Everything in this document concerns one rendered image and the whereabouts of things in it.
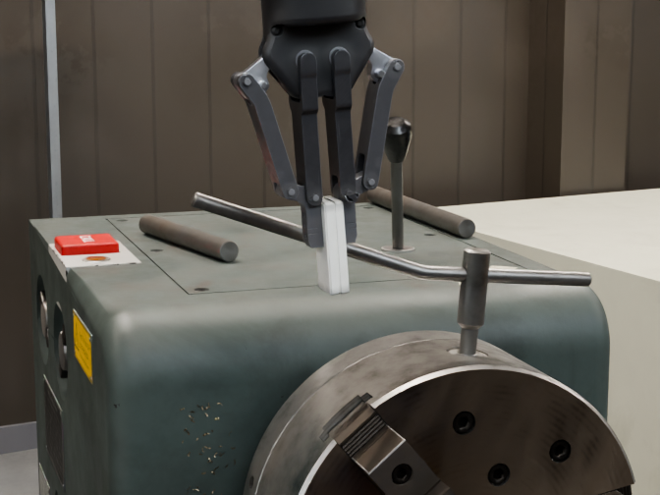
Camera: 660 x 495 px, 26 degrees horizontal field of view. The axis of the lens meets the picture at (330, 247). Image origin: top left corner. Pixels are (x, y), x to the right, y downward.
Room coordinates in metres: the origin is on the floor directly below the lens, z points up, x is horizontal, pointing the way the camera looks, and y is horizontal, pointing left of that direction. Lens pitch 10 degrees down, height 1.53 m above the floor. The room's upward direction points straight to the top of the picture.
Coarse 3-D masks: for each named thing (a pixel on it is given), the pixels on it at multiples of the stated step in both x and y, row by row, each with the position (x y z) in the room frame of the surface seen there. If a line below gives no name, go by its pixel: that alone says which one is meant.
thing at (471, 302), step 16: (464, 256) 1.13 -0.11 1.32; (480, 256) 1.12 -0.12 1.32; (480, 272) 1.12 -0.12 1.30; (464, 288) 1.13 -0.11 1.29; (480, 288) 1.12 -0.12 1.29; (464, 304) 1.13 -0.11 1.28; (480, 304) 1.13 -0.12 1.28; (464, 320) 1.13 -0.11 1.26; (480, 320) 1.13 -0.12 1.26; (464, 336) 1.13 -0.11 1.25; (464, 352) 1.13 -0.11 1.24
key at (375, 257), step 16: (208, 208) 1.08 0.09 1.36; (224, 208) 1.08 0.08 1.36; (240, 208) 1.09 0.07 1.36; (256, 224) 1.09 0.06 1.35; (272, 224) 1.09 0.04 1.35; (288, 224) 1.10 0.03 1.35; (352, 256) 1.11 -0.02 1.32; (368, 256) 1.11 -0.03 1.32; (384, 256) 1.11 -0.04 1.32; (400, 272) 1.12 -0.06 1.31; (416, 272) 1.12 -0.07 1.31; (432, 272) 1.12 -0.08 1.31; (448, 272) 1.12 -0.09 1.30; (464, 272) 1.13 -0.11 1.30; (496, 272) 1.13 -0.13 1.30; (512, 272) 1.14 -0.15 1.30; (528, 272) 1.14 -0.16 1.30; (544, 272) 1.15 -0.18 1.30; (560, 272) 1.15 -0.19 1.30; (576, 272) 1.15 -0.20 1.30
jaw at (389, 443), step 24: (360, 408) 1.08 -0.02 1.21; (336, 432) 1.07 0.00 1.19; (360, 432) 1.06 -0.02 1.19; (384, 432) 1.05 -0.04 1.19; (360, 456) 1.05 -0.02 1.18; (384, 456) 1.02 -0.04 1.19; (408, 456) 1.03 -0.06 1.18; (384, 480) 1.02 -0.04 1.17; (408, 480) 1.03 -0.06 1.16; (432, 480) 1.03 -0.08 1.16
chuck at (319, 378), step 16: (384, 336) 1.19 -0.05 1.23; (400, 336) 1.19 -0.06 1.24; (416, 336) 1.18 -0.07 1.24; (432, 336) 1.18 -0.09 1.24; (448, 336) 1.19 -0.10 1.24; (352, 352) 1.18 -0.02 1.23; (368, 352) 1.16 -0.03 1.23; (320, 368) 1.17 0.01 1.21; (336, 368) 1.16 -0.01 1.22; (304, 384) 1.16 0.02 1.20; (320, 384) 1.15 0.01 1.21; (288, 400) 1.16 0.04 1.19; (304, 400) 1.14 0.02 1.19; (288, 416) 1.14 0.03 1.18; (272, 432) 1.15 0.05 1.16; (256, 448) 1.16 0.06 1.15; (272, 448) 1.13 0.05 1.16; (256, 464) 1.14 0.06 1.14; (256, 480) 1.13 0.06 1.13
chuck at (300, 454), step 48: (336, 384) 1.13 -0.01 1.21; (384, 384) 1.08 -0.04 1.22; (432, 384) 1.08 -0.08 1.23; (480, 384) 1.09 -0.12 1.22; (528, 384) 1.10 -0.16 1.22; (288, 432) 1.12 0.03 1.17; (432, 432) 1.08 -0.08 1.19; (480, 432) 1.09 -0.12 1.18; (528, 432) 1.10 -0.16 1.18; (576, 432) 1.11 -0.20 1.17; (288, 480) 1.07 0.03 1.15; (336, 480) 1.05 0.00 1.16; (480, 480) 1.09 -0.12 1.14; (528, 480) 1.10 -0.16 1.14; (576, 480) 1.12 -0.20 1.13; (624, 480) 1.13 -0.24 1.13
